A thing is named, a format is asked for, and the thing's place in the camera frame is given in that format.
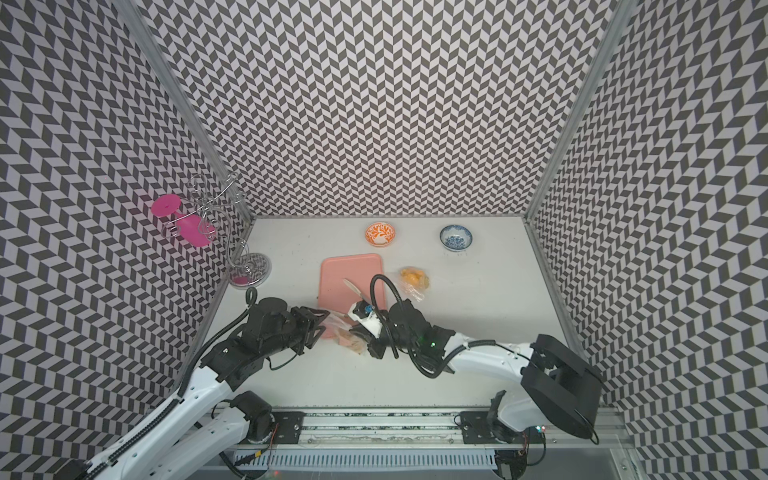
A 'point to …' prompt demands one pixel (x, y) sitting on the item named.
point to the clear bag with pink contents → (337, 327)
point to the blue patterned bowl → (455, 238)
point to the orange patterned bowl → (380, 234)
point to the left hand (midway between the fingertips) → (330, 319)
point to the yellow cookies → (415, 277)
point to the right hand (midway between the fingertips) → (355, 332)
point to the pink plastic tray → (333, 296)
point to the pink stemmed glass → (193, 229)
